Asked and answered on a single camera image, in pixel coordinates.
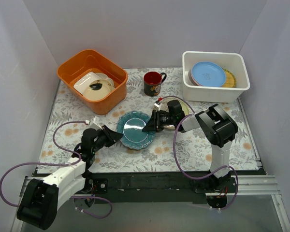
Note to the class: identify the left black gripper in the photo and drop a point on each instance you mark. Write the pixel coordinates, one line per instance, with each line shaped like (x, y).
(107, 135)

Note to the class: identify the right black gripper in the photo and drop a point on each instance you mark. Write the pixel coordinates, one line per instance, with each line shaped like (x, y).
(156, 120)

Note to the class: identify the dark teal scalloped plate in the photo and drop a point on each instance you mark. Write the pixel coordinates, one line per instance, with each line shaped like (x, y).
(130, 125)

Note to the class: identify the pink plate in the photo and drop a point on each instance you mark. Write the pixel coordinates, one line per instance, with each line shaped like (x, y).
(195, 78)

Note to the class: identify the light blue plate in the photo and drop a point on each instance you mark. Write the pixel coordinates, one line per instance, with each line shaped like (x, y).
(212, 75)

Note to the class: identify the woven bamboo tray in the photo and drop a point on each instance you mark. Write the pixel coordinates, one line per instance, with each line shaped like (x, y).
(230, 79)

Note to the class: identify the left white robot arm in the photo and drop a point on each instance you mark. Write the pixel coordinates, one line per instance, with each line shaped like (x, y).
(43, 198)

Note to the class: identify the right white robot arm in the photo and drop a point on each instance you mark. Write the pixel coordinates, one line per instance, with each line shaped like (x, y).
(219, 128)

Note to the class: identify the orange plastic bin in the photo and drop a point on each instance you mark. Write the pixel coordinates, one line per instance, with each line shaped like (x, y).
(87, 61)

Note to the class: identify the cream floral plate in bin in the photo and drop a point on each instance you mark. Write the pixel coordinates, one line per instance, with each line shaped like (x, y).
(106, 78)

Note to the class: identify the white plastic bin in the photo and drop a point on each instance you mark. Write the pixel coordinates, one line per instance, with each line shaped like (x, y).
(232, 62)

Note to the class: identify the floral patterned table mat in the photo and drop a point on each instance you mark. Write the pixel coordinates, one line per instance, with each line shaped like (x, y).
(193, 150)

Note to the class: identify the cream and green floral plate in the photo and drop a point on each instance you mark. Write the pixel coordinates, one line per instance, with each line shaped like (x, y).
(164, 107)

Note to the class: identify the cream plate with black motif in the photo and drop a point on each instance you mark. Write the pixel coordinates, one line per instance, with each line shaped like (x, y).
(97, 90)

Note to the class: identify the black and red mug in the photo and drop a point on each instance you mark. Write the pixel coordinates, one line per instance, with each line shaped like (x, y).
(153, 82)

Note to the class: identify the white square dish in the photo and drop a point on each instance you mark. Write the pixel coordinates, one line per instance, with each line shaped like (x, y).
(82, 84)

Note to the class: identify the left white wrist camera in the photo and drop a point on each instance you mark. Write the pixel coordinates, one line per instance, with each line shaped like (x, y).
(95, 123)

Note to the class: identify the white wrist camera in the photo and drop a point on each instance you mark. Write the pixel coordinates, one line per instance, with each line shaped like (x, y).
(95, 123)
(157, 104)

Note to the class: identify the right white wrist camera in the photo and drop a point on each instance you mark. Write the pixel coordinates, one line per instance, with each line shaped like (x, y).
(157, 104)

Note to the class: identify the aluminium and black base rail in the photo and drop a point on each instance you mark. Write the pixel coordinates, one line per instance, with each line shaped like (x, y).
(162, 187)

